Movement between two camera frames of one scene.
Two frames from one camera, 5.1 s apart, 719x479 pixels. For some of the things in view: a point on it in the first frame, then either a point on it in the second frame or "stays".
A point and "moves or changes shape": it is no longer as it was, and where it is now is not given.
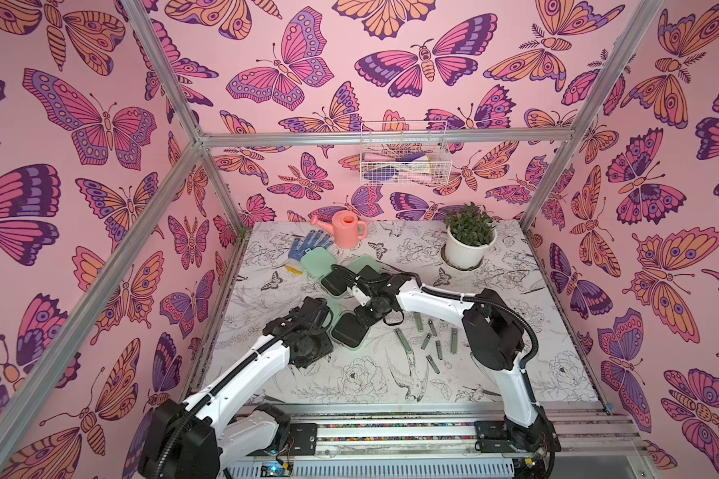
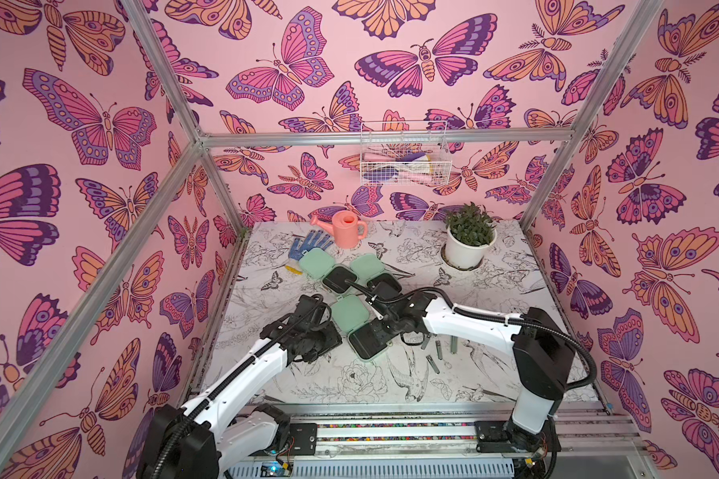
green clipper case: x=349 y=330 moves or changes shape
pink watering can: x=346 y=227 stays
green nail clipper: x=432 y=364 stays
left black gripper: x=326 y=347 stays
